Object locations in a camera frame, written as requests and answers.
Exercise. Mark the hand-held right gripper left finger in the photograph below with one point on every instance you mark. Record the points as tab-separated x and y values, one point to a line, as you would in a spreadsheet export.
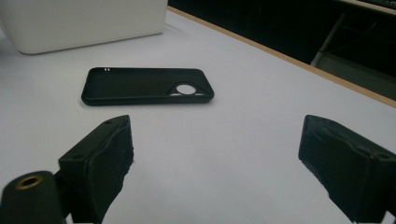
96	165

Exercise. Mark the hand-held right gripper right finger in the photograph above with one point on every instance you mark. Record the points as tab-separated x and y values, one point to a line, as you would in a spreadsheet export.
348	168

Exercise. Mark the black phone case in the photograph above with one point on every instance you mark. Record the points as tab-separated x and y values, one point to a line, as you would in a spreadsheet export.
146	86

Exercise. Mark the metal stand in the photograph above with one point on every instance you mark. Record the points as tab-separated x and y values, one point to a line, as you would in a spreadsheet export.
339	53

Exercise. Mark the white plastic box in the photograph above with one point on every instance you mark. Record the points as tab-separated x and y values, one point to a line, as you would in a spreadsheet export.
84	23

